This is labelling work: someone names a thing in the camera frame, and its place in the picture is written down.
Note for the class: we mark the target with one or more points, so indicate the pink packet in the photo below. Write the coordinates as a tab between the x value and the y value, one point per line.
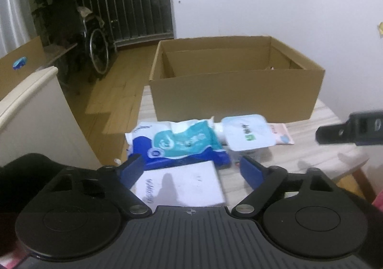
281	134

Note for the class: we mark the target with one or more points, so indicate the small cardboard box blue sticker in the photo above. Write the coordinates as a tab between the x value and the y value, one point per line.
21	67

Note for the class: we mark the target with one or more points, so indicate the wooden stool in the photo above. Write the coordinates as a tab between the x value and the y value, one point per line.
360	177

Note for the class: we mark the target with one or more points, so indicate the wheelchair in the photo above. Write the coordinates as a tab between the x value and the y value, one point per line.
92	44

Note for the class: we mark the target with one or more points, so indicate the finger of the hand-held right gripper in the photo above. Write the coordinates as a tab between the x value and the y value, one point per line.
350	129

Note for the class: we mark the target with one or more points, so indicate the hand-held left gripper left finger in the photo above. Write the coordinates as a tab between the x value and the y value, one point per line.
133	167

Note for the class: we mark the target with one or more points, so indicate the grey curtain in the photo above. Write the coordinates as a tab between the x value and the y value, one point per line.
12	2

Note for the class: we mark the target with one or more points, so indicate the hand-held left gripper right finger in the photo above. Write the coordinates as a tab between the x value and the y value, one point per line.
250	170

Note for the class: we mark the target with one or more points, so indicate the metal railing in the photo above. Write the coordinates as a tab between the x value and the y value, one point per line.
137	8

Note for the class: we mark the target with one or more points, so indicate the large cardboard box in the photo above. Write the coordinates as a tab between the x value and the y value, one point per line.
233	86

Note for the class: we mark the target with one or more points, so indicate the blue tissue pack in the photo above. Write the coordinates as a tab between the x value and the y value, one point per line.
179	144

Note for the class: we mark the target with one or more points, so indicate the white lidded plastic tub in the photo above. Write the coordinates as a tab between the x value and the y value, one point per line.
247	134

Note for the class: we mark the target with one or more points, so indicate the white flat box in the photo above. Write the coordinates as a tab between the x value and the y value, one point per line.
182	185

